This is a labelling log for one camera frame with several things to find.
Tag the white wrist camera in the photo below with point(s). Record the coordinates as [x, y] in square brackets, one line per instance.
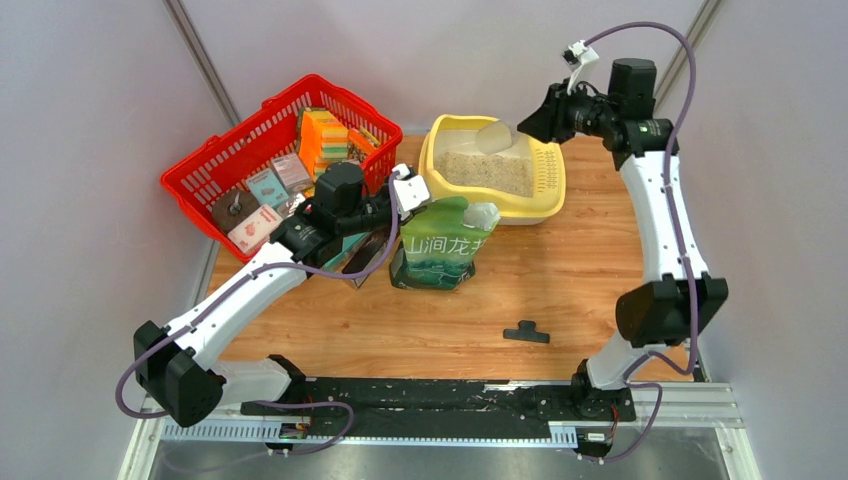
[581, 60]
[410, 191]

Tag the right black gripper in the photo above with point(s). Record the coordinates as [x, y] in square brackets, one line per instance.
[548, 125]

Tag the green litter bag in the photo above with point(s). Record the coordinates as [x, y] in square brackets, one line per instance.
[438, 246]

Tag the yellow litter box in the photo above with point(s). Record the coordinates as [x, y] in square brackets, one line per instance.
[526, 182]

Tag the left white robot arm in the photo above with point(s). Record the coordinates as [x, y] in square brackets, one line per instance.
[178, 364]

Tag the clear plastic scoop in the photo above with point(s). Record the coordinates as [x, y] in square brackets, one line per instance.
[501, 138]

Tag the aluminium frame rail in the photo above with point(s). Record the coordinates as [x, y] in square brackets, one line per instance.
[597, 426]

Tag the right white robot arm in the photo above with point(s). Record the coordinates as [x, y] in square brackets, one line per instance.
[678, 296]

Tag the teal box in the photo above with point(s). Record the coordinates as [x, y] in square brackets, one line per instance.
[350, 247]

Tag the pink white packet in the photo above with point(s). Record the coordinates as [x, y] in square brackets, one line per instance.
[251, 233]

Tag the grey pink packet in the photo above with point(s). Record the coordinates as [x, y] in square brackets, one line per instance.
[292, 173]

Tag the black bag clip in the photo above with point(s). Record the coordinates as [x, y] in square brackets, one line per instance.
[526, 330]

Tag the red plastic basket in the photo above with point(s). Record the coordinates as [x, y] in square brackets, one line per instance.
[226, 161]

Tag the orange sponge stack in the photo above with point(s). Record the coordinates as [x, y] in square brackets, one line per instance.
[324, 141]

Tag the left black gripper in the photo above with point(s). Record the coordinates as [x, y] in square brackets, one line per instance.
[415, 211]

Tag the brown round disc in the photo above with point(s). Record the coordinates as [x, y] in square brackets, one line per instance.
[232, 208]

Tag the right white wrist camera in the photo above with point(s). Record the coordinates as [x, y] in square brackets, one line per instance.
[581, 60]

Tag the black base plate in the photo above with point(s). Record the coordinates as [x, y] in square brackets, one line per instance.
[444, 409]

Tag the dark brown box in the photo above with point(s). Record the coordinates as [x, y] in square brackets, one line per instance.
[367, 252]

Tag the teal small packet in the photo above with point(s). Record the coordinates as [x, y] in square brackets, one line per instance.
[267, 188]

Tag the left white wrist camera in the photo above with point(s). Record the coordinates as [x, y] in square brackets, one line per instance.
[410, 191]

